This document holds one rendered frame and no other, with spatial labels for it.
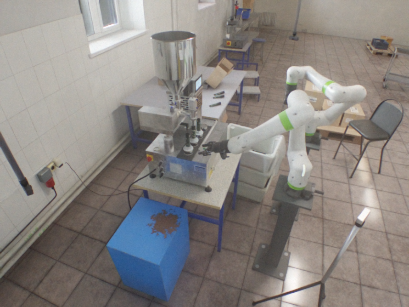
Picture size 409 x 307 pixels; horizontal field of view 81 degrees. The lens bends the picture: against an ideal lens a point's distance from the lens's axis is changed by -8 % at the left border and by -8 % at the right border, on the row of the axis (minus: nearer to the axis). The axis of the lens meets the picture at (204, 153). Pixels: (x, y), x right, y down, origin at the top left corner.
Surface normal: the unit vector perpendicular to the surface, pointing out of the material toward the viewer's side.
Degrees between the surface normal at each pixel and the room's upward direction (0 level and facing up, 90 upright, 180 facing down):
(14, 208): 90
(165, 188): 0
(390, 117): 77
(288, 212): 90
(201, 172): 90
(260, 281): 0
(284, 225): 90
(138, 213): 0
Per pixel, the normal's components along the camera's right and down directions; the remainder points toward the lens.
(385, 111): -0.94, -0.03
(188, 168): -0.33, 0.58
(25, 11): 0.95, 0.20
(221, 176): 0.00, -0.79
